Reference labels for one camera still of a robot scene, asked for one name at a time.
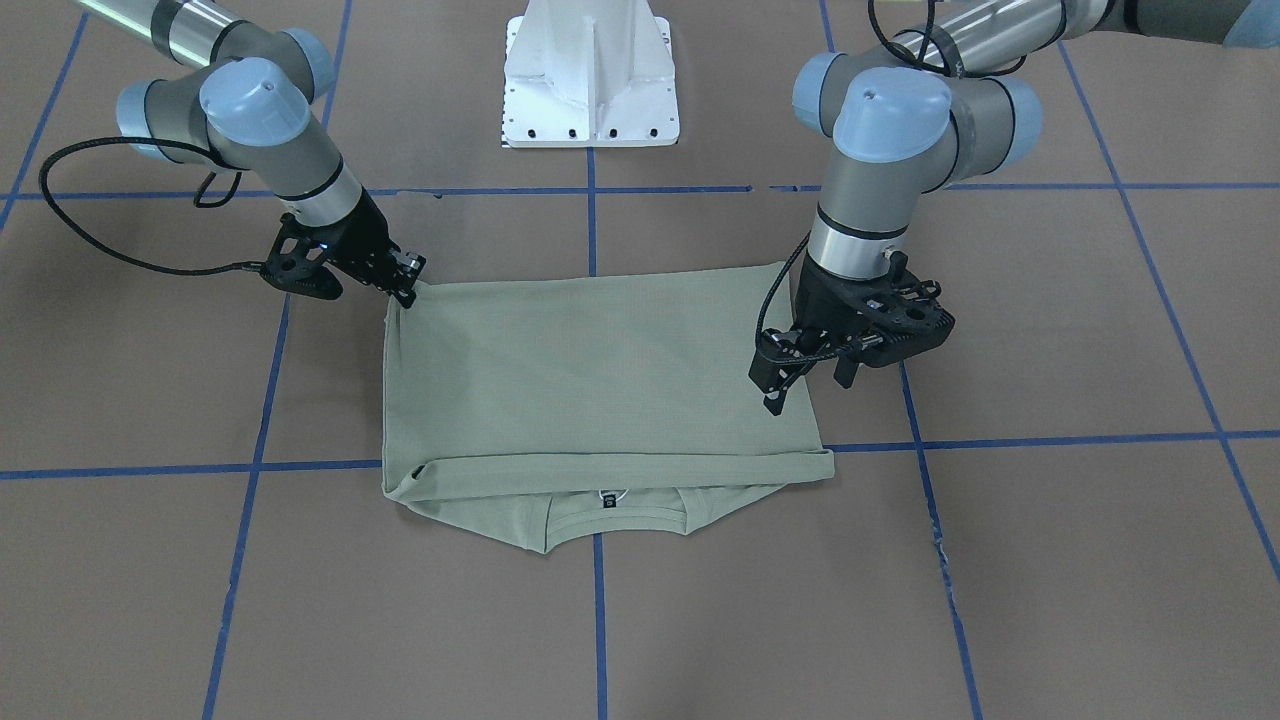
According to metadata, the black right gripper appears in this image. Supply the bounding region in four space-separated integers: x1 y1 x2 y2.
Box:
262 190 425 309

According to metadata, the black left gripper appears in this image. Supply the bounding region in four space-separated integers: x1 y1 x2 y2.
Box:
748 255 956 416

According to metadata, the olive green long-sleeve shirt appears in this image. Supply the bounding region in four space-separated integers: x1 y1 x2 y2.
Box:
381 264 836 553

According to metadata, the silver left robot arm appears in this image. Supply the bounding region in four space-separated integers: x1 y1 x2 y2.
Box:
749 1 1277 415

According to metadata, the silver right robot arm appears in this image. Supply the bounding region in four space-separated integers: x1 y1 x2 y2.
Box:
84 1 425 307

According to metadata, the white metal pedestal base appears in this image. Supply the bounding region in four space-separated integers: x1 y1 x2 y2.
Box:
500 1 681 149

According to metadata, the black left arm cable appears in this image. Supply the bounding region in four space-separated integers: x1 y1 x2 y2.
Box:
753 0 1030 351

